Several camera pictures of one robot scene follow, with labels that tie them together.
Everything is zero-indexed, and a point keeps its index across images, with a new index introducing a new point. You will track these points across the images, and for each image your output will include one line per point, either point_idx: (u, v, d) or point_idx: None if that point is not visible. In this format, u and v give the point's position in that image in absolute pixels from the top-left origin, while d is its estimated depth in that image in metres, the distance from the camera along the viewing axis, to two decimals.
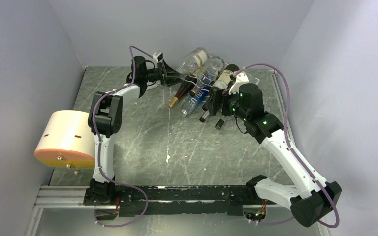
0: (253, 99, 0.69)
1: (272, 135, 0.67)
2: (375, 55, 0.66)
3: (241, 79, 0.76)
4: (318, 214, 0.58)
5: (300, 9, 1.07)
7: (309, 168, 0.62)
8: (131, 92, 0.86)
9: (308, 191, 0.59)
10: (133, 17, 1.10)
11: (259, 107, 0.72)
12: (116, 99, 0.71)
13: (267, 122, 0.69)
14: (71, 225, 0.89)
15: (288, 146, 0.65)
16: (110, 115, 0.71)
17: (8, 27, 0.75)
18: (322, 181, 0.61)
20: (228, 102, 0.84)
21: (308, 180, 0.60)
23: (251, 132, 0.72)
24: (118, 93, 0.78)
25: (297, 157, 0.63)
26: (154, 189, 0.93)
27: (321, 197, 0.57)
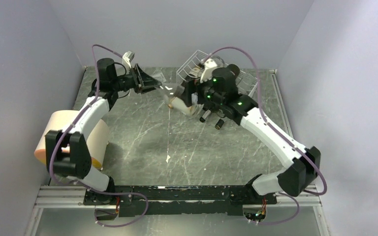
0: (226, 81, 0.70)
1: (248, 114, 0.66)
2: (374, 55, 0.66)
3: (209, 66, 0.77)
4: (303, 181, 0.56)
5: (299, 10, 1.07)
7: (287, 138, 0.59)
8: (99, 112, 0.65)
9: (290, 159, 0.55)
10: (133, 18, 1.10)
11: (234, 90, 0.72)
12: (75, 140, 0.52)
13: (241, 103, 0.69)
14: (70, 225, 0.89)
15: (265, 121, 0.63)
16: (73, 161, 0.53)
17: (9, 27, 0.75)
18: (301, 148, 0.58)
20: (202, 90, 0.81)
21: (288, 149, 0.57)
23: (229, 115, 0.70)
24: (79, 124, 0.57)
25: (273, 130, 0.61)
26: (154, 189, 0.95)
27: (302, 163, 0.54)
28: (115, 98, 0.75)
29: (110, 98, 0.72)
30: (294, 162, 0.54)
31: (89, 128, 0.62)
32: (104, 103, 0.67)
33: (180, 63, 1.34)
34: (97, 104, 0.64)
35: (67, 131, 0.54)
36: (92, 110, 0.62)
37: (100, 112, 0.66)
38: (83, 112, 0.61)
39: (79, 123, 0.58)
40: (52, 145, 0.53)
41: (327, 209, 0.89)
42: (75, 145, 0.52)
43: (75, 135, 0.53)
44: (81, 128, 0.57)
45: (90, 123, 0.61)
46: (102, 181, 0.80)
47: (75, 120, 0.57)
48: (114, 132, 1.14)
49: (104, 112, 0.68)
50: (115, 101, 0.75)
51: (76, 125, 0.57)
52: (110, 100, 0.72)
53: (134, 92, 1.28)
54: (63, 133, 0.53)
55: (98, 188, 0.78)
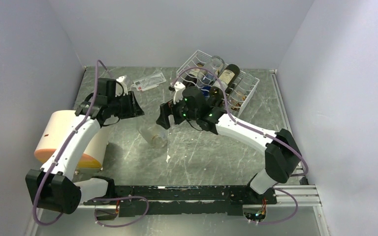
0: (196, 99, 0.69)
1: (219, 121, 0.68)
2: (374, 55, 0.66)
3: (179, 87, 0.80)
4: (286, 164, 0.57)
5: (300, 9, 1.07)
7: (257, 128, 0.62)
8: (86, 137, 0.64)
9: (263, 145, 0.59)
10: (133, 17, 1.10)
11: (204, 103, 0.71)
12: (58, 184, 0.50)
13: (212, 114, 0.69)
14: (71, 225, 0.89)
15: (235, 121, 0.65)
16: (58, 200, 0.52)
17: (9, 27, 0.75)
18: (271, 132, 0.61)
20: (176, 110, 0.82)
21: (260, 138, 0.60)
23: (204, 128, 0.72)
24: (62, 160, 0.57)
25: (244, 126, 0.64)
26: (154, 189, 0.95)
27: (275, 145, 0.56)
28: (107, 114, 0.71)
29: (102, 113, 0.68)
30: (267, 147, 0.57)
31: (76, 159, 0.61)
32: (94, 123, 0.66)
33: (180, 63, 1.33)
34: (83, 128, 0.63)
35: (49, 171, 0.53)
36: (77, 137, 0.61)
37: (87, 137, 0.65)
38: (67, 143, 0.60)
39: (62, 159, 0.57)
40: (34, 186, 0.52)
41: (327, 209, 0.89)
42: (57, 188, 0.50)
43: (58, 177, 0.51)
44: (65, 163, 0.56)
45: (76, 153, 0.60)
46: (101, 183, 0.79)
47: (57, 156, 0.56)
48: (114, 132, 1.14)
49: (94, 132, 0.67)
50: (105, 117, 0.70)
51: (59, 162, 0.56)
52: (100, 115, 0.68)
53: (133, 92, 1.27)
54: (46, 175, 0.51)
55: (97, 189, 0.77)
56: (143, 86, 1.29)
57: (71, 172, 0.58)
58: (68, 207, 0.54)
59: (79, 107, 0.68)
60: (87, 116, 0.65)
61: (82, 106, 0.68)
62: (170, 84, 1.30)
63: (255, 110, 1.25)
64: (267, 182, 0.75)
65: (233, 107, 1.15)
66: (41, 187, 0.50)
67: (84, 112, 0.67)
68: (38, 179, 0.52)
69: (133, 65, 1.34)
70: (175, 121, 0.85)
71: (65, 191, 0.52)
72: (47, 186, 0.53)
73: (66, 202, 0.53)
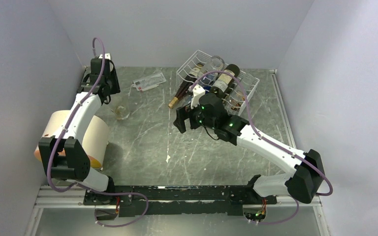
0: (215, 107, 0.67)
1: (242, 133, 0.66)
2: (375, 56, 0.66)
3: (198, 92, 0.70)
4: (312, 186, 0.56)
5: (299, 10, 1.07)
7: (284, 147, 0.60)
8: (91, 109, 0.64)
9: (292, 166, 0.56)
10: (133, 17, 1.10)
11: (223, 112, 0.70)
12: (71, 146, 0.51)
13: (233, 124, 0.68)
14: (71, 226, 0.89)
15: (259, 135, 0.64)
16: (71, 165, 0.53)
17: (8, 27, 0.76)
18: (300, 153, 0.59)
20: (193, 115, 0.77)
21: (288, 158, 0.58)
23: (223, 137, 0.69)
24: (71, 127, 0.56)
25: (270, 142, 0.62)
26: (154, 189, 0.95)
27: (305, 168, 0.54)
28: (106, 92, 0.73)
29: (102, 91, 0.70)
30: (296, 169, 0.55)
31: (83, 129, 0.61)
32: (96, 99, 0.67)
33: (180, 63, 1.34)
34: (88, 102, 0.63)
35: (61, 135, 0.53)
36: (83, 108, 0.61)
37: (92, 109, 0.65)
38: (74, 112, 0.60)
39: (71, 126, 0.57)
40: (47, 152, 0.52)
41: (327, 209, 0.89)
42: (70, 150, 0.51)
43: (70, 141, 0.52)
44: (75, 130, 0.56)
45: (83, 123, 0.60)
46: (102, 182, 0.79)
47: (67, 124, 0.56)
48: (114, 132, 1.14)
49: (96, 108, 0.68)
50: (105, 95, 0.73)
51: (69, 129, 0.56)
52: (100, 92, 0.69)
53: (133, 92, 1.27)
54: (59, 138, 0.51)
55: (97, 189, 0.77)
56: (144, 86, 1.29)
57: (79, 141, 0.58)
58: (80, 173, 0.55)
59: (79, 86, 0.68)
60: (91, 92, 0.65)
61: (82, 85, 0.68)
62: (170, 84, 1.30)
63: (255, 110, 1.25)
64: (270, 185, 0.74)
65: (233, 107, 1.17)
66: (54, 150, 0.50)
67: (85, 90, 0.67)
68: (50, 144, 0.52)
69: (133, 65, 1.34)
70: (191, 126, 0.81)
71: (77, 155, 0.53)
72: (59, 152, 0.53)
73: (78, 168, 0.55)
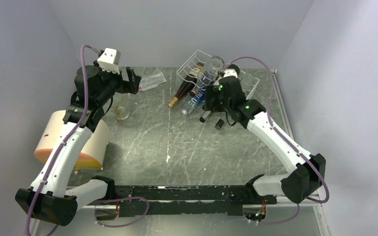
0: (232, 87, 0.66)
1: (255, 118, 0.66)
2: (375, 57, 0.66)
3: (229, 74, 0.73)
4: (306, 188, 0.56)
5: (299, 10, 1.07)
7: (292, 143, 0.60)
8: (77, 146, 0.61)
9: (294, 164, 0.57)
10: (133, 18, 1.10)
11: (241, 94, 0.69)
12: (48, 205, 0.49)
13: (249, 106, 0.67)
14: (70, 226, 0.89)
15: (271, 125, 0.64)
16: (50, 217, 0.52)
17: (9, 28, 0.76)
18: (306, 154, 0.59)
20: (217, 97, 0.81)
21: (292, 155, 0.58)
23: (235, 118, 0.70)
24: (51, 177, 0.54)
25: (280, 134, 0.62)
26: (154, 189, 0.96)
27: (306, 168, 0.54)
28: (98, 116, 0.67)
29: (92, 117, 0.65)
30: (297, 168, 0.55)
31: (67, 171, 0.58)
32: (84, 131, 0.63)
33: (180, 62, 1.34)
34: (72, 139, 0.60)
35: (39, 192, 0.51)
36: (67, 149, 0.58)
37: (79, 144, 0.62)
38: (56, 156, 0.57)
39: (51, 175, 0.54)
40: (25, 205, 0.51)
41: (327, 209, 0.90)
42: (48, 209, 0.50)
43: (48, 198, 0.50)
44: (55, 179, 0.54)
45: (67, 165, 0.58)
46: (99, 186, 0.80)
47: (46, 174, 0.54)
48: (114, 132, 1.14)
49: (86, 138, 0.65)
50: (97, 119, 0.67)
51: (48, 179, 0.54)
52: (91, 120, 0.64)
53: None
54: (35, 196, 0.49)
55: (97, 191, 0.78)
56: (143, 86, 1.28)
57: (63, 187, 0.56)
58: (62, 222, 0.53)
59: (68, 114, 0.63)
60: (78, 126, 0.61)
61: (70, 112, 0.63)
62: (170, 84, 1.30)
63: None
64: (270, 185, 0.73)
65: None
66: (31, 208, 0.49)
67: (73, 120, 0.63)
68: (28, 199, 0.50)
69: (133, 65, 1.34)
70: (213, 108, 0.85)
71: (56, 211, 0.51)
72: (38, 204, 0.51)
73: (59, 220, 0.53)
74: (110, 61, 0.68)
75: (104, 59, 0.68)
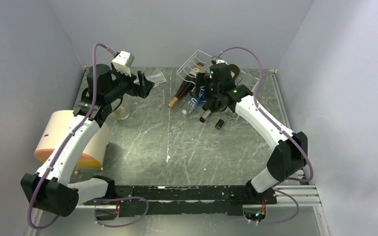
0: (222, 71, 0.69)
1: (242, 101, 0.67)
2: (375, 57, 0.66)
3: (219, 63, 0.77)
4: (289, 164, 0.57)
5: (299, 10, 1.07)
7: (276, 123, 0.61)
8: (84, 137, 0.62)
9: (276, 140, 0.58)
10: (133, 18, 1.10)
11: (230, 79, 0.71)
12: (53, 190, 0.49)
13: (237, 91, 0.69)
14: (70, 225, 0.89)
15: (257, 106, 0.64)
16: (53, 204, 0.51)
17: (9, 28, 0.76)
18: (288, 132, 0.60)
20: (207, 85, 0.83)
21: (275, 132, 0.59)
23: (223, 103, 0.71)
24: (58, 164, 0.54)
25: (264, 115, 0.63)
26: (154, 189, 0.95)
27: (287, 144, 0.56)
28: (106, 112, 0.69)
29: (101, 112, 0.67)
30: (279, 143, 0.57)
31: (72, 162, 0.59)
32: (93, 124, 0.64)
33: (180, 63, 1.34)
34: (81, 131, 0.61)
35: (45, 177, 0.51)
36: (75, 140, 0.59)
37: (86, 137, 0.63)
38: (64, 145, 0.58)
39: (57, 163, 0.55)
40: (29, 191, 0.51)
41: (327, 209, 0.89)
42: (52, 194, 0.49)
43: (52, 183, 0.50)
44: (62, 167, 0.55)
45: (72, 155, 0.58)
46: (99, 185, 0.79)
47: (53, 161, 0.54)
48: (114, 132, 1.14)
49: (92, 133, 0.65)
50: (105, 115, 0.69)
51: (54, 166, 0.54)
52: (99, 114, 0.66)
53: None
54: (40, 181, 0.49)
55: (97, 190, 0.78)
56: None
57: (67, 176, 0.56)
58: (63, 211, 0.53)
59: (78, 107, 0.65)
60: (86, 118, 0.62)
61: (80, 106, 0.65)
62: (170, 84, 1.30)
63: None
64: (266, 177, 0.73)
65: None
66: (36, 193, 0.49)
67: (82, 113, 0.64)
68: (33, 183, 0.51)
69: (133, 65, 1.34)
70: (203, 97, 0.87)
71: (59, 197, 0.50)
72: (42, 190, 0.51)
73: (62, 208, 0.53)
74: (123, 62, 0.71)
75: (117, 61, 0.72)
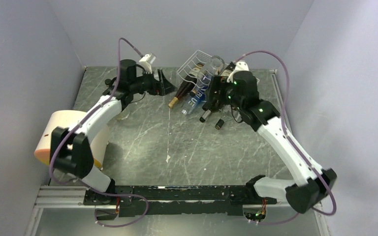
0: (248, 85, 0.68)
1: (268, 123, 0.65)
2: (376, 57, 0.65)
3: (241, 67, 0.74)
4: (313, 201, 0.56)
5: (299, 10, 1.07)
7: (305, 156, 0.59)
8: (110, 112, 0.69)
9: (304, 178, 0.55)
10: (133, 18, 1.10)
11: (255, 95, 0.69)
12: (78, 141, 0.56)
13: (262, 109, 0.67)
14: (71, 225, 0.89)
15: (284, 133, 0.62)
16: (74, 156, 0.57)
17: (9, 28, 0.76)
18: (318, 168, 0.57)
20: (224, 90, 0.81)
21: (304, 168, 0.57)
23: (247, 120, 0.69)
24: (86, 124, 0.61)
25: (292, 145, 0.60)
26: (154, 189, 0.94)
27: (317, 185, 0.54)
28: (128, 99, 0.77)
29: (124, 98, 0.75)
30: (307, 182, 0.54)
31: (95, 129, 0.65)
32: (116, 104, 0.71)
33: (180, 63, 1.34)
34: (109, 105, 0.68)
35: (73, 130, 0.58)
36: (102, 110, 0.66)
37: (111, 112, 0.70)
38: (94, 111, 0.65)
39: (86, 123, 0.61)
40: (57, 140, 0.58)
41: (327, 209, 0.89)
42: (77, 144, 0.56)
43: (78, 136, 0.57)
44: (88, 128, 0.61)
45: (98, 122, 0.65)
46: (101, 179, 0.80)
47: (82, 120, 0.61)
48: (114, 132, 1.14)
49: (115, 112, 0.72)
50: (126, 102, 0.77)
51: (82, 125, 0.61)
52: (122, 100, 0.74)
53: None
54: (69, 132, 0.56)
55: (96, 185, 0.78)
56: None
57: (89, 137, 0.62)
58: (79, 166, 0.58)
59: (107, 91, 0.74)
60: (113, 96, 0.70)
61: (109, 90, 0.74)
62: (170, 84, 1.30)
63: None
64: (270, 188, 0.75)
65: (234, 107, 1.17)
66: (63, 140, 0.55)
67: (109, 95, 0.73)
68: (62, 135, 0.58)
69: None
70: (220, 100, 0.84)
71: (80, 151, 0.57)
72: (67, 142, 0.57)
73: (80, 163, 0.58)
74: (144, 59, 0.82)
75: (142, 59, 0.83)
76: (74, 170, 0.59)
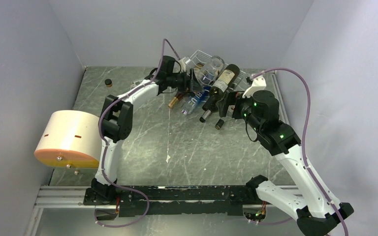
0: (270, 109, 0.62)
1: (289, 152, 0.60)
2: (376, 58, 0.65)
3: (259, 83, 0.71)
4: None
5: (299, 10, 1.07)
7: (324, 189, 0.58)
8: (147, 93, 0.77)
9: (322, 213, 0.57)
10: (133, 18, 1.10)
11: (275, 118, 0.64)
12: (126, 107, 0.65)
13: (283, 135, 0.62)
14: (71, 225, 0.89)
15: (305, 164, 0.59)
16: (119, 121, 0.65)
17: (8, 28, 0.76)
18: (335, 202, 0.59)
20: (240, 105, 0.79)
21: (322, 202, 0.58)
23: (266, 144, 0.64)
24: (132, 97, 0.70)
25: (313, 177, 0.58)
26: (154, 189, 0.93)
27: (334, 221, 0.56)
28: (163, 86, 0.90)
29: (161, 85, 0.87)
30: (326, 219, 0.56)
31: (137, 103, 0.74)
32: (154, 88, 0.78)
33: None
34: (149, 87, 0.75)
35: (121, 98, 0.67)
36: (144, 89, 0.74)
37: (150, 92, 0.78)
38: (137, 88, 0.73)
39: (132, 96, 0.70)
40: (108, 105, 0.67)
41: None
42: (125, 110, 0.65)
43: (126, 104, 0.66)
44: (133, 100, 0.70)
45: (140, 97, 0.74)
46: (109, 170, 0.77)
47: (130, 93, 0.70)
48: None
49: (151, 93, 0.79)
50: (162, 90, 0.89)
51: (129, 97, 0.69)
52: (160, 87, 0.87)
53: None
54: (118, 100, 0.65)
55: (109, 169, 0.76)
56: None
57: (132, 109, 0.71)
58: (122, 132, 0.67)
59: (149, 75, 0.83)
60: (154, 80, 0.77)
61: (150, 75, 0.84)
62: None
63: None
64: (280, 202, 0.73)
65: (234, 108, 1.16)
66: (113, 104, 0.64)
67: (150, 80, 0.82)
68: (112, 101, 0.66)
69: (132, 65, 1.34)
70: (233, 116, 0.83)
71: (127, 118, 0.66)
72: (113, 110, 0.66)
73: (123, 127, 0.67)
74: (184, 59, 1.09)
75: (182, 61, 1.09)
76: (117, 134, 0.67)
